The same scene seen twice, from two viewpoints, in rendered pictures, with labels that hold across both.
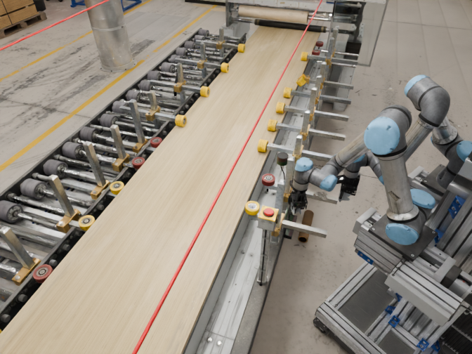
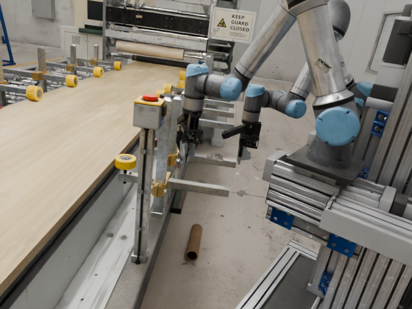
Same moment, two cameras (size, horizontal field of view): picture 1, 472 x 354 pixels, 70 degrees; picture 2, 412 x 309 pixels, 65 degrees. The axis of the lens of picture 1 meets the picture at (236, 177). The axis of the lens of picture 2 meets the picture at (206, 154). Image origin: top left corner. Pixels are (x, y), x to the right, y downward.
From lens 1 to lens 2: 0.85 m
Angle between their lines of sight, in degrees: 25
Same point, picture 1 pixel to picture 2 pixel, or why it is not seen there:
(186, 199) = (23, 151)
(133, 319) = not seen: outside the picture
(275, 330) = not seen: outside the picture
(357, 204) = (248, 220)
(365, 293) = (279, 300)
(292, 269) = (181, 292)
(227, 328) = not seen: outside the picture
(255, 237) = (129, 219)
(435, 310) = (399, 240)
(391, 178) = (317, 37)
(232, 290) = (88, 282)
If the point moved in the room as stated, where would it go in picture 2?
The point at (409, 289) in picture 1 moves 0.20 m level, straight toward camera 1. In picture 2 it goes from (357, 221) to (346, 256)
